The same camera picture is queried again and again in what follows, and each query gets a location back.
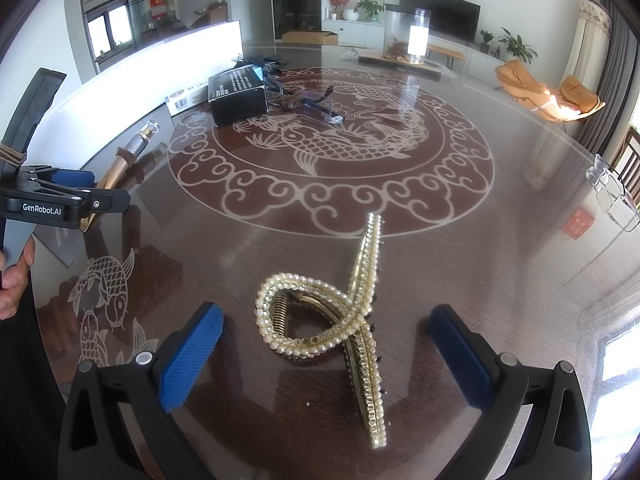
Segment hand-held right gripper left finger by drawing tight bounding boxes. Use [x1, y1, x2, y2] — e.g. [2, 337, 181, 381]
[57, 301, 226, 480]

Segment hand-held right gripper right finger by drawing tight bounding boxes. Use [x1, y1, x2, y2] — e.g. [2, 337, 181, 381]
[429, 304, 593, 480]

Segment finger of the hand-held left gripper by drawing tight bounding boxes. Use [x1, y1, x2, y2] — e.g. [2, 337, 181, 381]
[30, 168, 96, 191]
[75, 189, 132, 231]

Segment gold perfume bottle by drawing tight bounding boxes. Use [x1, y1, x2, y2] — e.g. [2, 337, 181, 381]
[80, 120, 161, 234]

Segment pearl hair clip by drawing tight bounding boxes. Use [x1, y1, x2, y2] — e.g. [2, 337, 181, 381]
[255, 212, 389, 452]

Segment large white cardboard box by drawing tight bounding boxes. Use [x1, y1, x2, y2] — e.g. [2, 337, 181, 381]
[37, 19, 244, 163]

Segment brown patterned glass desktop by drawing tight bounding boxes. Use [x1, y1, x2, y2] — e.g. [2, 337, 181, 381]
[30, 42, 640, 480]

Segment person's left hand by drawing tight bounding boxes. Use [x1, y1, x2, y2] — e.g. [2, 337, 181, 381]
[0, 237, 37, 322]

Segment black carton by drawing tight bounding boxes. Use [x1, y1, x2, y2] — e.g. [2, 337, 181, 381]
[207, 66, 271, 127]

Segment black flower hair accessory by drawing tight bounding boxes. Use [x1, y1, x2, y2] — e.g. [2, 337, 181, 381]
[232, 52, 291, 79]

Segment clear plastic case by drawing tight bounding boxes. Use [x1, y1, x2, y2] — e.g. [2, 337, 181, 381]
[585, 155, 640, 234]

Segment clear blue glasses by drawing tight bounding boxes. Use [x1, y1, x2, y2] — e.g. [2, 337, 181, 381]
[267, 77, 347, 126]

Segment dark wooden slatted chair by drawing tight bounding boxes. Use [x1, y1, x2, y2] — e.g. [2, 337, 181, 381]
[612, 127, 640, 202]

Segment brown cardboard box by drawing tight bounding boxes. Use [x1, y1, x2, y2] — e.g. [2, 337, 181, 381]
[281, 30, 339, 45]

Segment orange lounge chair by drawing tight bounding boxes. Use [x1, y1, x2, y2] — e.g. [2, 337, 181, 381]
[495, 59, 606, 122]

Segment dark glass cabinet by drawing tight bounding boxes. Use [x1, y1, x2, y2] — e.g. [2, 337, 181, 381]
[269, 0, 323, 41]

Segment white television cabinet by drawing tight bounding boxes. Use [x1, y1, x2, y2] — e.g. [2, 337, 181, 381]
[322, 19, 507, 82]

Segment wooden bench with metal legs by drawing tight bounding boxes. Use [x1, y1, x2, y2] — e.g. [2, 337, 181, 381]
[427, 42, 469, 69]

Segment flat brown tray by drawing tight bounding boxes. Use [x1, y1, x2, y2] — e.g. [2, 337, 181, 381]
[357, 49, 444, 81]

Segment leafy potted plant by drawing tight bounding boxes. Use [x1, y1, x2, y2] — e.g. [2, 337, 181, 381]
[497, 27, 539, 65]

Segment clear plastic jar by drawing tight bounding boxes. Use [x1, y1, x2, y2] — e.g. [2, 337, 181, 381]
[382, 2, 432, 66]

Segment green potted plant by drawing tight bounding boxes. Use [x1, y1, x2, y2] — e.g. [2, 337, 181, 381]
[354, 0, 386, 23]

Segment grey curtain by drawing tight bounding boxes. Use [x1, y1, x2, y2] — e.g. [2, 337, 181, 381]
[597, 0, 637, 127]

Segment standing air conditioner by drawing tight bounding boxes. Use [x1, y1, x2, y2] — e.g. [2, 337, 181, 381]
[570, 0, 614, 94]

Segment flat screen television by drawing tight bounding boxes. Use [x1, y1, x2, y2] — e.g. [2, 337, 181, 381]
[399, 0, 482, 44]

